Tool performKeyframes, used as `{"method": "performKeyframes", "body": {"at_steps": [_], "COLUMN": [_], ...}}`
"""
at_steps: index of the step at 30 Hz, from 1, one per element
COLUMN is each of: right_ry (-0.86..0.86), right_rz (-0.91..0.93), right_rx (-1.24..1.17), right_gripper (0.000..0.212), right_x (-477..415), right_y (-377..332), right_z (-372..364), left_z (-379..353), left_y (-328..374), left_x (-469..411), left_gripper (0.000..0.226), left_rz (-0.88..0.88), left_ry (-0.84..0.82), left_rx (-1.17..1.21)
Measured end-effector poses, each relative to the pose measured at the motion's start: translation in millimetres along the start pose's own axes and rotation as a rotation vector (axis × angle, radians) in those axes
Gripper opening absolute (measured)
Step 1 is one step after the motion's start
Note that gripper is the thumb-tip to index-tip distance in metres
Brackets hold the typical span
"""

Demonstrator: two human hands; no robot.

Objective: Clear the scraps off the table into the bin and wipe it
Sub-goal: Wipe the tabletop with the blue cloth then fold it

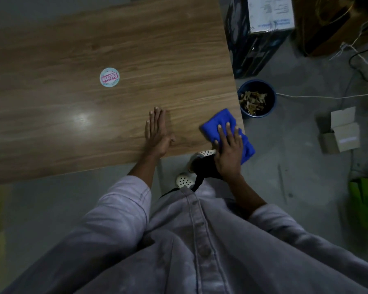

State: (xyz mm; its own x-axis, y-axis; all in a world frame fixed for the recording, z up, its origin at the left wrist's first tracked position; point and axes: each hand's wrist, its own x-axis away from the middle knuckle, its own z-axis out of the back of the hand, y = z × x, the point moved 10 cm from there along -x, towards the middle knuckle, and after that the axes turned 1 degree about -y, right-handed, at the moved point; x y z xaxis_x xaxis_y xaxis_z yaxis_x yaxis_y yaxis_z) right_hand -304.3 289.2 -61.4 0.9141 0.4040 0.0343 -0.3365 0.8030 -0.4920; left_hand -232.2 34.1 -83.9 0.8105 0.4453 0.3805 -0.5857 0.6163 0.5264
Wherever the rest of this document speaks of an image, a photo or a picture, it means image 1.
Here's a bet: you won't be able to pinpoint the person's right hand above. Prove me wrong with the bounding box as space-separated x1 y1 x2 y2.
213 121 245 181

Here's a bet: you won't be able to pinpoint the person's left hand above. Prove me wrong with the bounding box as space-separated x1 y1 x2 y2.
143 106 176 160

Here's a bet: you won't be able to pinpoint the blue cloth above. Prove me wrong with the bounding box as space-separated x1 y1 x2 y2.
199 108 256 165

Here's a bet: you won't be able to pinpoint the blue round waste bin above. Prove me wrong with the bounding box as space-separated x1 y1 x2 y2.
237 79 277 119

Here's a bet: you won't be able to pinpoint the round white foil lid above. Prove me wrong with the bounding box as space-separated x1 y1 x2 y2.
99 67 121 88

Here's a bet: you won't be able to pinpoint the person's right forearm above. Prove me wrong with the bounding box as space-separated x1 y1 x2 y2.
227 174 267 219

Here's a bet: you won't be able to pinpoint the person's left forearm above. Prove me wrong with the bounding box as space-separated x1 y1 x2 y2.
127 153 160 190

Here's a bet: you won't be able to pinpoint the black trousers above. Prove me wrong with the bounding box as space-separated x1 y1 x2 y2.
159 155 224 198

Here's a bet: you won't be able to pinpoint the white perforated shoe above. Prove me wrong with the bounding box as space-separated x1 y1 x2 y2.
187 149 218 172
175 172 197 189

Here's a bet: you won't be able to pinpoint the light denim shirt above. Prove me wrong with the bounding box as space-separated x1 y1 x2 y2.
1 175 368 294

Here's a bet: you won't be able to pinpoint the wooden table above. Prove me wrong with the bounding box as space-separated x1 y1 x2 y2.
0 0 245 186

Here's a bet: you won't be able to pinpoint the small open white carton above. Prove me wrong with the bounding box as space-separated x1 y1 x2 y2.
319 106 361 155

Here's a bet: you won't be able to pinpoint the green object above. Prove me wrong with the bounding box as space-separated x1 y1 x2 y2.
348 177 368 233

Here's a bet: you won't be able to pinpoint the large brown cardboard box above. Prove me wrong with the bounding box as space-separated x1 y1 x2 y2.
293 0 368 58

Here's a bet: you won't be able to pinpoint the black box with white label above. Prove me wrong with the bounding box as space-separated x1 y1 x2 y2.
224 0 296 79

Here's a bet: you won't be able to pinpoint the white cable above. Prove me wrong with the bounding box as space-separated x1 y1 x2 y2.
276 92 368 100

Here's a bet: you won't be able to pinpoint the black cable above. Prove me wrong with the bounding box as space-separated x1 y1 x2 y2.
349 36 368 84

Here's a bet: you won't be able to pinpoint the thin white wire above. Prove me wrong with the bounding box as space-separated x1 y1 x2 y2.
330 42 368 68

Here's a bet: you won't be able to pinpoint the yellow wire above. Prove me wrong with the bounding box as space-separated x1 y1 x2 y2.
314 0 353 27

